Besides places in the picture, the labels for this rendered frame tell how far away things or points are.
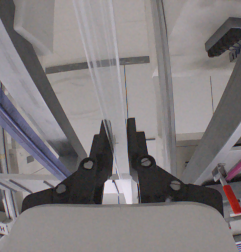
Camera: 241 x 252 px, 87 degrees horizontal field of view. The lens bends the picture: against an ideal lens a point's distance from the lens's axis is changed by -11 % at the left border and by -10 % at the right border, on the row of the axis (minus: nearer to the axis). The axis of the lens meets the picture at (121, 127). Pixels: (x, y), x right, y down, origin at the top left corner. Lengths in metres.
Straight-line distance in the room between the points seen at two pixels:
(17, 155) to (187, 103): 1.94
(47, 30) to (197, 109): 2.08
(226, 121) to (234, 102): 0.03
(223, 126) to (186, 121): 1.83
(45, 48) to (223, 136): 0.29
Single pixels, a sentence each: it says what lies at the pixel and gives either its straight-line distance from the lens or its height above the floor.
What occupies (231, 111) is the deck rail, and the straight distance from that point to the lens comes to 0.26.
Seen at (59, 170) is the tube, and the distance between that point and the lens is 0.18.
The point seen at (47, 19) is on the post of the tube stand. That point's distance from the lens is 0.22.
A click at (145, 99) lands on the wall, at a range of 1.99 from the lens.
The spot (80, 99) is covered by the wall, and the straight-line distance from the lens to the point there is 2.10.
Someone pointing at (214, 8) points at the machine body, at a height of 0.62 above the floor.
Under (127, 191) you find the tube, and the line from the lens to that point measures 0.22.
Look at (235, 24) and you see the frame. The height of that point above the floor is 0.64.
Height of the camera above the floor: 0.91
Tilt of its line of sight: 1 degrees up
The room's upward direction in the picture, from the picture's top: 176 degrees clockwise
